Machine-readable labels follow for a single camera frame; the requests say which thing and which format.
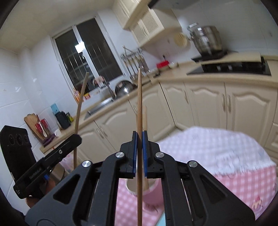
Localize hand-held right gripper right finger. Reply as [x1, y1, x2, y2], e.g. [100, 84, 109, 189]
[142, 130, 256, 226]

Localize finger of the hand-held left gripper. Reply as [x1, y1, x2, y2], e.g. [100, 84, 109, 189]
[44, 134, 82, 169]

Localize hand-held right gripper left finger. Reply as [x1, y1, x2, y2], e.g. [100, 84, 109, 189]
[26, 130, 138, 226]

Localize pink utensil cup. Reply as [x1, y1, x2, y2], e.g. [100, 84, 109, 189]
[125, 177, 165, 210]

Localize wooden chopstick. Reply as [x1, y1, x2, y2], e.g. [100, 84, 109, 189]
[73, 72, 90, 170]
[136, 68, 144, 226]

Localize row of hanging steel utensils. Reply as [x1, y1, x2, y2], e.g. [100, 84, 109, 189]
[122, 55, 151, 80]

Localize person's left hand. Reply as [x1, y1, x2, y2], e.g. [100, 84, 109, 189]
[26, 175, 57, 209]

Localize white plastic bag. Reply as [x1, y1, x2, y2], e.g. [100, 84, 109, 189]
[62, 150, 75, 172]

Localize black kettle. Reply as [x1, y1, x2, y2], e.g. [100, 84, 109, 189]
[55, 111, 71, 129]

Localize red utensil holder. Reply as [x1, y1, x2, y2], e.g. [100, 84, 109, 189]
[35, 118, 52, 140]

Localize wooden cutting board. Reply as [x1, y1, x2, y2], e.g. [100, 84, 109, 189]
[24, 113, 44, 140]

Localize steel sink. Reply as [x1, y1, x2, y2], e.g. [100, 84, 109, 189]
[84, 98, 114, 121]

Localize pink checked tablecloth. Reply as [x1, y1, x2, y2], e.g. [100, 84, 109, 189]
[114, 127, 277, 226]

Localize steel faucet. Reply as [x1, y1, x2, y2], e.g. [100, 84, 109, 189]
[93, 79, 116, 101]

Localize cream base cabinets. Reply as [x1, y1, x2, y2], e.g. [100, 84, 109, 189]
[39, 76, 278, 172]

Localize beige kitchen countertop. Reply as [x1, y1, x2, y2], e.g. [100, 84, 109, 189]
[39, 55, 278, 154]

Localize dark kitchen window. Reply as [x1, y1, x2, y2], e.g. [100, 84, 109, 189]
[52, 17, 124, 92]

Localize round cream hanging mat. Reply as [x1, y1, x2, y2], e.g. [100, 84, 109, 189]
[175, 33, 188, 47]

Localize black gas stove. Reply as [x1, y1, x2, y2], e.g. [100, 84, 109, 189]
[187, 55, 272, 76]

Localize steel stock pot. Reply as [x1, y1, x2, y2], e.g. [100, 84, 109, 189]
[187, 24, 224, 55]

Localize steel range hood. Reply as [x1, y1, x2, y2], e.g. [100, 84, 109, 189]
[149, 0, 190, 10]

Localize steel wall rack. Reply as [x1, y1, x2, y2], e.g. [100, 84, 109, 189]
[120, 46, 145, 59]

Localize cream lattice wall cabinet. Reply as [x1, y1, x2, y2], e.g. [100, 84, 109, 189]
[113, 0, 182, 47]

